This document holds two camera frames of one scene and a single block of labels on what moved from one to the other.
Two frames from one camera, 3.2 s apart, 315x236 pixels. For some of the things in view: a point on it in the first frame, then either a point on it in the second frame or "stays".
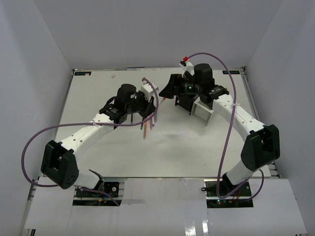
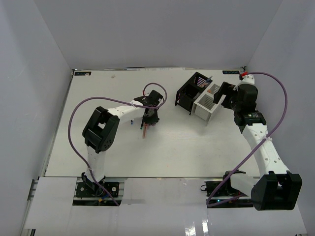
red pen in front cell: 145,130 stays
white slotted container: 201,112 stays
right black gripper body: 186,86 to 228,90
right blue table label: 231,72 stays
